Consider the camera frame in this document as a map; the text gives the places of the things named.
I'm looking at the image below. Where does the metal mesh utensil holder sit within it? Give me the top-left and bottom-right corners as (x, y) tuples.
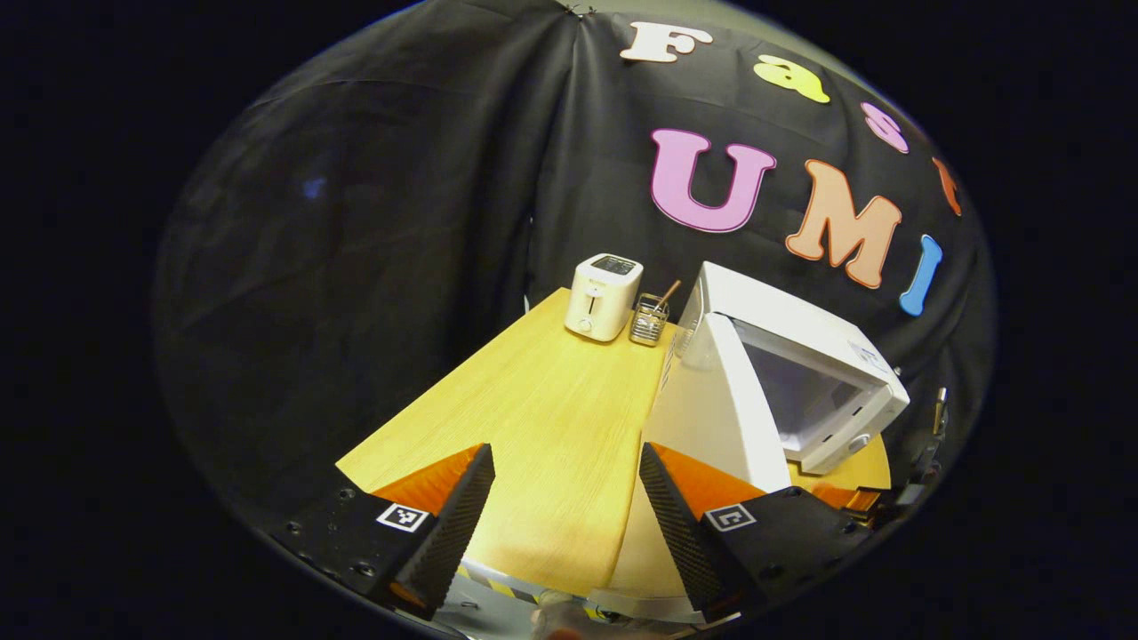
(629, 294), (670, 348)

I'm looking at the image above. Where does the black backdrop cloth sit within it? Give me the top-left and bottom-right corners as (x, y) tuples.
(151, 0), (997, 534)

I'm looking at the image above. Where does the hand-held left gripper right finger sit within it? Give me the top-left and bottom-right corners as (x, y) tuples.
(637, 442), (872, 624)

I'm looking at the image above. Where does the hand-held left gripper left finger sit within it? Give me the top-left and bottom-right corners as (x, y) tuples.
(269, 443), (497, 621)

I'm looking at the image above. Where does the white microwave oven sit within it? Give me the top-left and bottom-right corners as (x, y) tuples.
(587, 260), (911, 623)

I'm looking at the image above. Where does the white toaster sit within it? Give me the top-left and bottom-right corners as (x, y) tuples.
(565, 253), (645, 343)

